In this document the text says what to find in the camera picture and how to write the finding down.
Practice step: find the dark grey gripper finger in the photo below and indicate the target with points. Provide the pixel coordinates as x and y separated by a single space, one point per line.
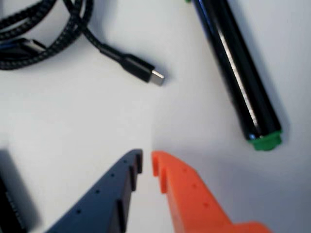
107 201

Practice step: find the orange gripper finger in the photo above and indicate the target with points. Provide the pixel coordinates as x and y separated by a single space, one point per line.
194 206

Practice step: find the black cylindrical battery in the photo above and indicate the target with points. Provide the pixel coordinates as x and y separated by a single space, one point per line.
9 194

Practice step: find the black marker with green caps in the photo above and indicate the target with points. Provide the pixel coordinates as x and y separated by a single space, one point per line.
243 80

